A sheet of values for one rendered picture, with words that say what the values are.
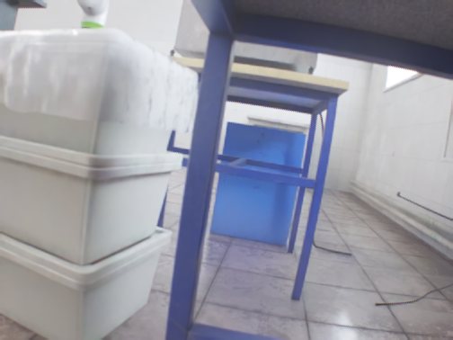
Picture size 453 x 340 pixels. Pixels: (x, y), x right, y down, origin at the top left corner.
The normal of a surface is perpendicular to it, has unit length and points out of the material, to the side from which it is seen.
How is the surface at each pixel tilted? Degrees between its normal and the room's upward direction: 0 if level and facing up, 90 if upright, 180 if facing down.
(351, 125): 90
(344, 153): 90
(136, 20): 90
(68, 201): 96
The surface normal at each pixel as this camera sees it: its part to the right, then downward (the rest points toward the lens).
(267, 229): -0.13, 0.06
